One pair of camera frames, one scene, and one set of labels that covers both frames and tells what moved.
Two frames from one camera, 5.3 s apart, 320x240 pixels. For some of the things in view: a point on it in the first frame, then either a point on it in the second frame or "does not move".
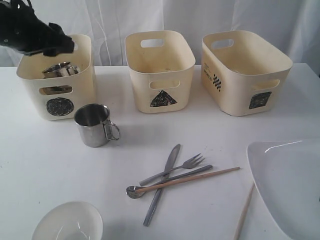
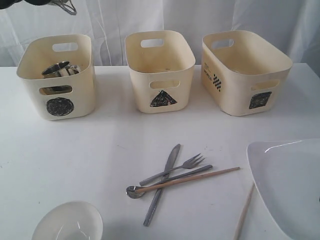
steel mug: (95, 128) to (66, 4)
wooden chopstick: (245, 213) does not move
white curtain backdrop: (296, 23) does not move
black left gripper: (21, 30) to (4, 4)
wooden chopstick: (186, 179) does not move
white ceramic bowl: (72, 221) does not move
